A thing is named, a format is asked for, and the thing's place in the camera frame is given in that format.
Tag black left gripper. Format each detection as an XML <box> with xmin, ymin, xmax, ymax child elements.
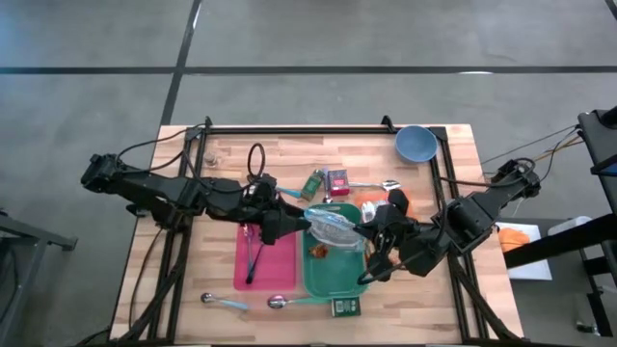
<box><xmin>257</xmin><ymin>200</ymin><xmax>313</xmax><ymax>246</ymax></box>

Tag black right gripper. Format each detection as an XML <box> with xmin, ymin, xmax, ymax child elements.
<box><xmin>354</xmin><ymin>207</ymin><xmax>421</xmax><ymax>271</ymax></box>

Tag clear plastic bag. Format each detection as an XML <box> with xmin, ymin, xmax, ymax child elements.
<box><xmin>303</xmin><ymin>204</ymin><xmax>366</xmax><ymax>251</ymax></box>

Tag orange translucent plastic bin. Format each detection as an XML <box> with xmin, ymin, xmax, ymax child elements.
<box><xmin>353</xmin><ymin>188</ymin><xmax>414</xmax><ymax>221</ymax></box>

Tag teal plastic bin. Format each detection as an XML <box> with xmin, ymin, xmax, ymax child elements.
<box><xmin>301</xmin><ymin>201</ymin><xmax>370</xmax><ymax>300</ymax></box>

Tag pink translucent plastic bin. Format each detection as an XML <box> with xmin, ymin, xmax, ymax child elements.
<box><xmin>232</xmin><ymin>222</ymin><xmax>298</xmax><ymax>292</ymax></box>

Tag green spice tin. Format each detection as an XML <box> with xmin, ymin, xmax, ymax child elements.
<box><xmin>331</xmin><ymin>296</ymin><xmax>362</xmax><ymax>318</ymax></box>

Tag red spice box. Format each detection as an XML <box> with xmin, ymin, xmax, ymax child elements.
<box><xmin>326</xmin><ymin>169</ymin><xmax>352</xmax><ymax>198</ymax></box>

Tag blue bowl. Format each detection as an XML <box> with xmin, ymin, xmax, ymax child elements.
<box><xmin>394</xmin><ymin>124</ymin><xmax>440</xmax><ymax>164</ymax></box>

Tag orange cloth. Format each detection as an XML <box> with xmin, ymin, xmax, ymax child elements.
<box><xmin>497</xmin><ymin>227</ymin><xmax>532</xmax><ymax>254</ymax></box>

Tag white paper sheet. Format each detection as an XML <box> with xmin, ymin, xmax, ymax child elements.
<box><xmin>495</xmin><ymin>221</ymin><xmax>553</xmax><ymax>281</ymax></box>

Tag black metal stand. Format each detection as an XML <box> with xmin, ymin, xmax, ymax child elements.
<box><xmin>503</xmin><ymin>211</ymin><xmax>617</xmax><ymax>338</ymax></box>

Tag white plastic tub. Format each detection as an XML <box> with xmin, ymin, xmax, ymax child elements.
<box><xmin>548</xmin><ymin>215</ymin><xmax>593</xmax><ymax>237</ymax></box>

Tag black desk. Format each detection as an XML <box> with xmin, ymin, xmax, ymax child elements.
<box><xmin>577</xmin><ymin>104</ymin><xmax>617</xmax><ymax>216</ymax></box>

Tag grey metal stand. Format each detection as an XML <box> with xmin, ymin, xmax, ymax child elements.
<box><xmin>0</xmin><ymin>207</ymin><xmax>79</xmax><ymax>341</ymax></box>

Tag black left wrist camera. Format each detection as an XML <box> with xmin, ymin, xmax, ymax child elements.
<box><xmin>244</xmin><ymin>173</ymin><xmax>280</xmax><ymax>203</ymax></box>

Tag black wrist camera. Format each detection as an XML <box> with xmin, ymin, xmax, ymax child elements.
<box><xmin>387</xmin><ymin>188</ymin><xmax>412</xmax><ymax>218</ymax></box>
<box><xmin>244</xmin><ymin>173</ymin><xmax>280</xmax><ymax>203</ymax></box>

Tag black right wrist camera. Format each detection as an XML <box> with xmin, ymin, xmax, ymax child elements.
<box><xmin>387</xmin><ymin>188</ymin><xmax>412</xmax><ymax>218</ymax></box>

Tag dark-handled utensil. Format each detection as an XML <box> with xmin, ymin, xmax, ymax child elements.
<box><xmin>244</xmin><ymin>242</ymin><xmax>266</xmax><ymax>285</ymax></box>

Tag teal-handled metal spoon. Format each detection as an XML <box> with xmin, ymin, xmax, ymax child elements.
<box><xmin>266</xmin><ymin>294</ymin><xmax>334</xmax><ymax>310</ymax></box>

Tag black aluminium table frame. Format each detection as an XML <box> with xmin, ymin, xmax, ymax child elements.
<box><xmin>115</xmin><ymin>115</ymin><xmax>526</xmax><ymax>346</ymax></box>

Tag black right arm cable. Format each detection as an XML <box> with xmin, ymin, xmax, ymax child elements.
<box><xmin>439</xmin><ymin>156</ymin><xmax>537</xmax><ymax>190</ymax></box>

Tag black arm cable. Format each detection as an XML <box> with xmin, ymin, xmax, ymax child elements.
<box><xmin>439</xmin><ymin>156</ymin><xmax>537</xmax><ymax>190</ymax></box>
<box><xmin>114</xmin><ymin>125</ymin><xmax>209</xmax><ymax>163</ymax></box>

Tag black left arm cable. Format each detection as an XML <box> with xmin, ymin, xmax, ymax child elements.
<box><xmin>114</xmin><ymin>125</ymin><xmax>209</xmax><ymax>163</ymax></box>

